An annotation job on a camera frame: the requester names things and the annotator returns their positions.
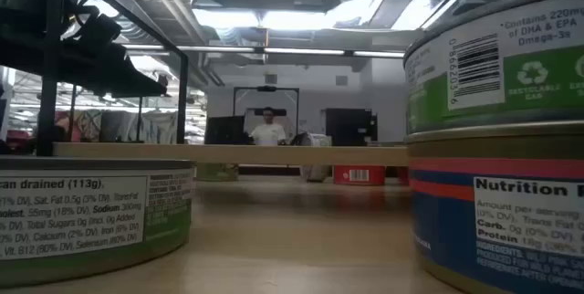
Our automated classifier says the blue red label salmon can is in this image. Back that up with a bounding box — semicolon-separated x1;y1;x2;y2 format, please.
404;120;584;294

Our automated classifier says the bright light panel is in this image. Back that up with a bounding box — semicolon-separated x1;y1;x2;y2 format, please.
191;0;393;31

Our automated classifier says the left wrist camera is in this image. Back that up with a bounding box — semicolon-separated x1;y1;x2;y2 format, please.
77;13;123;56

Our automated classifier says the black gantry frame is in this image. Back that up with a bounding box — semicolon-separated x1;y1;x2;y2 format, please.
68;83;145;143
232;85;301;145

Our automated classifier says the black monitor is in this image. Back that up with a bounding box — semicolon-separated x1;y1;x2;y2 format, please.
203;115;250;145

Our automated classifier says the long tube lamp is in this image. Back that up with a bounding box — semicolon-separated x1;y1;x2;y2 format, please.
353;50;406;59
121;44;256;54
263;47;347;56

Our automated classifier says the patterned cloth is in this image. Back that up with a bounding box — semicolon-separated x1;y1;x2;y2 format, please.
54;109;179;144

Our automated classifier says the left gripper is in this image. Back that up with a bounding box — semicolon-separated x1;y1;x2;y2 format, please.
0;36;168;100

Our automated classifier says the person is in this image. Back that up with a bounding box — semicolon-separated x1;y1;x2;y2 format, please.
249;106;287;147

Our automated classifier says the black cabinet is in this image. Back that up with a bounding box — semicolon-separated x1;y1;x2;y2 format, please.
324;108;379;143

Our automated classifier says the wooden shelf board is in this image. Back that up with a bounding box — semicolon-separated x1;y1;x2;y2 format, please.
52;142;410;167

